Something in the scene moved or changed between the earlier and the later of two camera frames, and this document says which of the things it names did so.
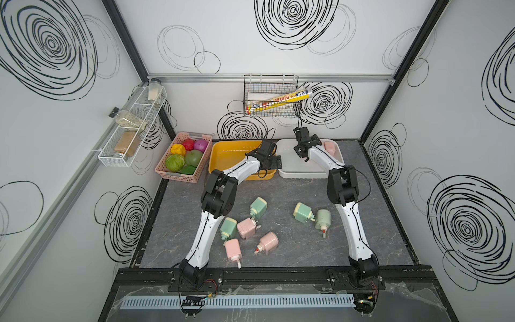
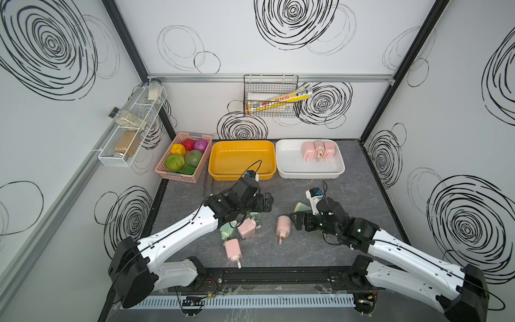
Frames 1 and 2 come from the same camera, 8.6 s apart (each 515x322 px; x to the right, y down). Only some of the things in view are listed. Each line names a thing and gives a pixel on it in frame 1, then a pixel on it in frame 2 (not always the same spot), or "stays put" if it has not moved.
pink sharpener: (330, 147) stays put
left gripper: (273, 165) -> (259, 205)
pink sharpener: (268, 242) -> (283, 228)
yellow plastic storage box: (223, 154) stays put
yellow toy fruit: (178, 149) stays put
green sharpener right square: (302, 212) stays put
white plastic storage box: (294, 166) stays put
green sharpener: (227, 229) stays put
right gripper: (317, 140) -> (307, 215)
